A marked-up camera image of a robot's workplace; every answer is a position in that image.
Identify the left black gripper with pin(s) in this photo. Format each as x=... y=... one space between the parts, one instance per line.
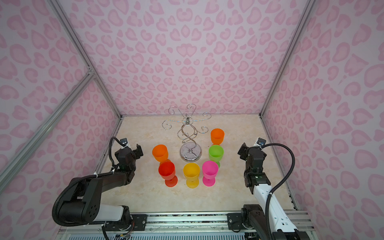
x=137 y=154

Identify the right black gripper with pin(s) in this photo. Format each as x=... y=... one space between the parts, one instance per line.
x=245 y=150

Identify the orange wine glass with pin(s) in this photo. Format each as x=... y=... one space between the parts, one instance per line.
x=160 y=153
x=217 y=136

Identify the green plastic wine glass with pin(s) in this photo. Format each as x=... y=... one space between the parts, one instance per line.
x=216 y=153

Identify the red plastic wine glass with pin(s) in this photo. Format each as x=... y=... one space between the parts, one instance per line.
x=167 y=171

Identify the pink plastic wine glass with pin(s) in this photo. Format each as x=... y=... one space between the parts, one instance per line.
x=210 y=171

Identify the yellow plastic wine glass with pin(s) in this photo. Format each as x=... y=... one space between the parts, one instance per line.
x=192 y=172

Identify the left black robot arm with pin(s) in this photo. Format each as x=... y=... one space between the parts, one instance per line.
x=80 y=202

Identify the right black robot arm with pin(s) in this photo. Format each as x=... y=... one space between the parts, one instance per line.
x=267 y=218

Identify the chrome wine glass rack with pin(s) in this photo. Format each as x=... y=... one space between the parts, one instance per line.
x=190 y=151

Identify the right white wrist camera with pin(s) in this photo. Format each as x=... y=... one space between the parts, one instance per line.
x=260 y=143

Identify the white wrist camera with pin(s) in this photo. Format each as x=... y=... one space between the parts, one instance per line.
x=260 y=143
x=127 y=148

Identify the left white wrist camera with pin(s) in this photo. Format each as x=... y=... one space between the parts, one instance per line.
x=127 y=148

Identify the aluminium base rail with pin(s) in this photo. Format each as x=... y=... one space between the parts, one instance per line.
x=169 y=226

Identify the aluminium frame diagonal beam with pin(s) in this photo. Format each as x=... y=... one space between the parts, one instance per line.
x=20 y=159

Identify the aluminium frame left post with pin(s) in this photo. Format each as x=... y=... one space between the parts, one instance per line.
x=78 y=45

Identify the aluminium frame post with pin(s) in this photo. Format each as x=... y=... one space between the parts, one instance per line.
x=289 y=52
x=78 y=45

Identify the aluminium frame right post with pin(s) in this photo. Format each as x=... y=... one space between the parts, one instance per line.
x=289 y=52

